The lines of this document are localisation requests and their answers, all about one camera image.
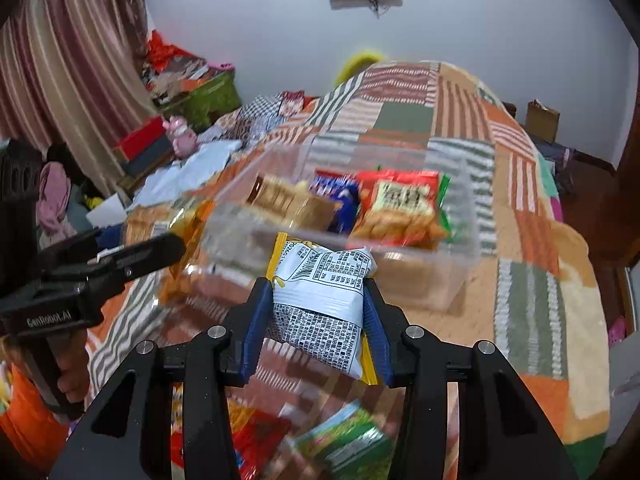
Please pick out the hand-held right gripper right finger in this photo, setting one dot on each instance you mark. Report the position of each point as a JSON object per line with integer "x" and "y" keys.
{"x": 375, "y": 330}

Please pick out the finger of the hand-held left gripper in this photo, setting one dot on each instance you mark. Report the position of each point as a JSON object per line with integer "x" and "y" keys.
{"x": 142, "y": 255}
{"x": 75, "y": 244}

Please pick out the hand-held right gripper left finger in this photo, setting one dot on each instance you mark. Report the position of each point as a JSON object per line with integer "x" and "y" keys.
{"x": 257, "y": 320}

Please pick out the white yellow-edged snack packet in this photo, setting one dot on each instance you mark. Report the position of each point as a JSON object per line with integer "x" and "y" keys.
{"x": 320, "y": 300}

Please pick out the clear plastic container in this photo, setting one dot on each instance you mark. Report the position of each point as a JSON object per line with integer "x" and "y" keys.
{"x": 450, "y": 280}

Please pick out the brown biscuit packet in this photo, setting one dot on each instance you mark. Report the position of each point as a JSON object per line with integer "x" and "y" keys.
{"x": 290, "y": 202}

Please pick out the orange-red cracker packet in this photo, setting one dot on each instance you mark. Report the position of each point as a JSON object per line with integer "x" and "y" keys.
{"x": 400, "y": 210}

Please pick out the blue snack packet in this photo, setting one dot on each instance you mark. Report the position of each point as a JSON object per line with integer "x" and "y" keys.
{"x": 340, "y": 200}

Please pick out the person's left hand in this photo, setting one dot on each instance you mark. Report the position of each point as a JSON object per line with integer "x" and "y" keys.
{"x": 72, "y": 375}

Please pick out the white paper sheet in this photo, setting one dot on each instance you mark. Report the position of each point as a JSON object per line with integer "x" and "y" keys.
{"x": 107, "y": 212}

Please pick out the pink cloth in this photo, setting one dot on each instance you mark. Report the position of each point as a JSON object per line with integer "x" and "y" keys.
{"x": 55, "y": 200}

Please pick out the dark cloth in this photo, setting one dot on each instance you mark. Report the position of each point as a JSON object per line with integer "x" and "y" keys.
{"x": 67, "y": 160}

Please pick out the black perforated basket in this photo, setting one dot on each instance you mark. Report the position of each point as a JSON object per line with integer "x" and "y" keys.
{"x": 20, "y": 175}

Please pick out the dark grey flat box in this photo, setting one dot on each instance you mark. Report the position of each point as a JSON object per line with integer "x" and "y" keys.
{"x": 150, "y": 157}

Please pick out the light blue cloth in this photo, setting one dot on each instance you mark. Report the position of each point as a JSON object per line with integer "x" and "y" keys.
{"x": 190, "y": 167}

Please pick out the red cartoon snack packet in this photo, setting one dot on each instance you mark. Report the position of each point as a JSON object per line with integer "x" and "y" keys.
{"x": 255, "y": 435}

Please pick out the red flat box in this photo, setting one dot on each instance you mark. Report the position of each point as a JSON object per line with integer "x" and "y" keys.
{"x": 140, "y": 137}

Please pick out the green pea snack packet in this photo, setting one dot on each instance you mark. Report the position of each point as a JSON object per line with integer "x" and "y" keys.
{"x": 345, "y": 445}

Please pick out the pink plush toy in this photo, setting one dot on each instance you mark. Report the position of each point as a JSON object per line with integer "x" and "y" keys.
{"x": 181, "y": 137}

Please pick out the patchwork striped blanket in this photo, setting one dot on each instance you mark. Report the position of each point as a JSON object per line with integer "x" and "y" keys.
{"x": 525, "y": 285}

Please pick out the green storage box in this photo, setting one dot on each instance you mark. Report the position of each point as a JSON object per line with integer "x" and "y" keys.
{"x": 210, "y": 97}

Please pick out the checkered cloth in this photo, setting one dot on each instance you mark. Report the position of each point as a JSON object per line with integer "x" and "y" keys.
{"x": 255, "y": 115}

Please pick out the striped red curtain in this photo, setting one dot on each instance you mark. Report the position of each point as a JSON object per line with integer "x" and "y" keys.
{"x": 75, "y": 60}

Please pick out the pile of papers and boxes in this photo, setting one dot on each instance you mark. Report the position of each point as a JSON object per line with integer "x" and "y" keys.
{"x": 180, "y": 72}

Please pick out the red plastic bag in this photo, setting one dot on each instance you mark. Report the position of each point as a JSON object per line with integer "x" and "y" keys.
{"x": 161, "y": 50}

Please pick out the red patterned cloth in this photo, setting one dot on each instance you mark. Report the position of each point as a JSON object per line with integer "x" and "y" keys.
{"x": 292, "y": 102}

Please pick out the grey cloth heap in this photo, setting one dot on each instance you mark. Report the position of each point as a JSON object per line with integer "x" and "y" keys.
{"x": 562, "y": 167}

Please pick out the brown cardboard box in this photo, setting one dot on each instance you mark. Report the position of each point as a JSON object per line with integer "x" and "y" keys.
{"x": 542, "y": 122}

